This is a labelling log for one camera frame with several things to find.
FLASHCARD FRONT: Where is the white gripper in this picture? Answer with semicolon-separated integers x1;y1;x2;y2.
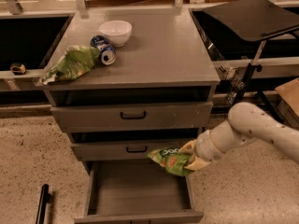
179;130;224;171

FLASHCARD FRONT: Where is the green rice chip bag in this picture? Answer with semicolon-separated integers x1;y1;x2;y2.
148;147;192;176

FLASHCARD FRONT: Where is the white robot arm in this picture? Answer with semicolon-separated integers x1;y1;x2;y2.
179;102;299;171

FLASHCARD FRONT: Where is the middle grey drawer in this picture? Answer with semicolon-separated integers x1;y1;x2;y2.
71;137;193;161

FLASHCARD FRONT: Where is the grey drawer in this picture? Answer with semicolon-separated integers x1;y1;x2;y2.
51;102;212;133
71;137;193;161
74;159;204;224

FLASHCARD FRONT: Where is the grey drawer cabinet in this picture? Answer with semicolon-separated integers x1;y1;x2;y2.
35;7;221;173

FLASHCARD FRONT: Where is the bottom grey drawer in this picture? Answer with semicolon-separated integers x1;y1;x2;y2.
74;159;204;224

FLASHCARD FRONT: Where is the top grey drawer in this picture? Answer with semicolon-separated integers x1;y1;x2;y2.
51;102;212;133

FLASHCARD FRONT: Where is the crumpled green snack bag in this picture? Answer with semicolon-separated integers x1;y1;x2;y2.
39;46;100;85

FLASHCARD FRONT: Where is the cardboard box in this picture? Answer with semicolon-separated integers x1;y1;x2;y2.
276;78;299;129

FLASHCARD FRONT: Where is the blue soda can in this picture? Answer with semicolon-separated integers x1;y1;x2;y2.
90;35;116;65

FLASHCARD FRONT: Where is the white bowl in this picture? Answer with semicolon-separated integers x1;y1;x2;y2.
99;21;132;47

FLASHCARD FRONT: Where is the black tray stand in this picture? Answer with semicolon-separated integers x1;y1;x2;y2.
203;0;299;117

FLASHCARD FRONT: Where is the black handle on floor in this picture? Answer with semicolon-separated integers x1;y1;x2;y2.
36;184;51;224

